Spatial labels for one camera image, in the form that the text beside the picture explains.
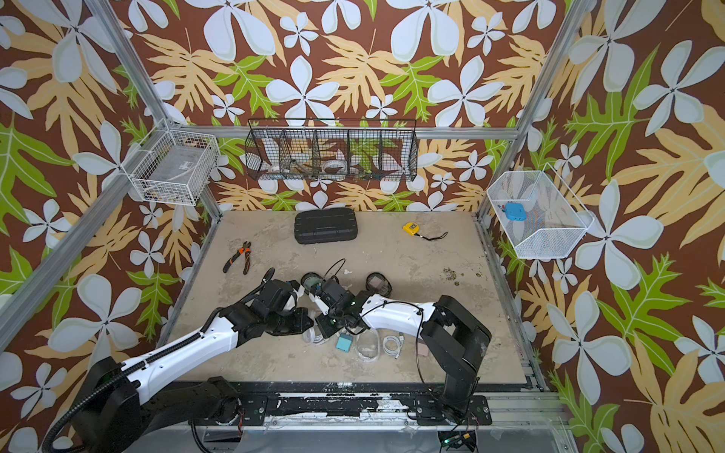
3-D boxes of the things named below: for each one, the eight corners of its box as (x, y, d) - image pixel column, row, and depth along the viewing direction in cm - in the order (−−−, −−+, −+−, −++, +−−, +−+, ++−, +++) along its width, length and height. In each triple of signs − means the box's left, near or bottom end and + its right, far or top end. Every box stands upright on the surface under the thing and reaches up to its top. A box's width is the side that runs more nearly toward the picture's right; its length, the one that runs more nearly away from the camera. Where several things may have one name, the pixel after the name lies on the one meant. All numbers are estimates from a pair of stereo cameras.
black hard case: (294, 244, 111) (291, 235, 107) (299, 217, 121) (297, 208, 117) (358, 244, 112) (357, 235, 107) (358, 217, 121) (358, 208, 117)
